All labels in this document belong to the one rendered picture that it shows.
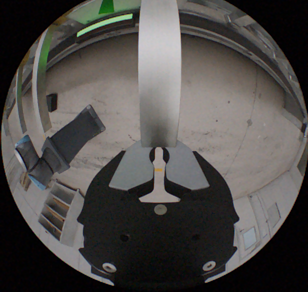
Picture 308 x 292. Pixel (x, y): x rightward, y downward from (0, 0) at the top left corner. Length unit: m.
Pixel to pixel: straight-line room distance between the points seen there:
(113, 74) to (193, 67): 0.68
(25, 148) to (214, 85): 1.44
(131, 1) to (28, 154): 0.74
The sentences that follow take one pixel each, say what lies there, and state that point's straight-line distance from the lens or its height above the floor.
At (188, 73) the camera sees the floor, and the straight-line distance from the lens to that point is 0.98.
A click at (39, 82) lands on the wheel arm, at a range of 0.27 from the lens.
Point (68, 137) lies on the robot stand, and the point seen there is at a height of 0.43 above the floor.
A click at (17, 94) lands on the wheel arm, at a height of 0.81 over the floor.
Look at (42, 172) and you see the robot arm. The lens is 0.75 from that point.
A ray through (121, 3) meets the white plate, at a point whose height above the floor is 0.75.
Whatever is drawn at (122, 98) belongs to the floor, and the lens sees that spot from 1.00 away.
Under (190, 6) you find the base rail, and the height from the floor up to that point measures 0.70.
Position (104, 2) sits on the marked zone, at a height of 0.77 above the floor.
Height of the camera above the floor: 0.94
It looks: 60 degrees down
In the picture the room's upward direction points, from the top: 178 degrees counter-clockwise
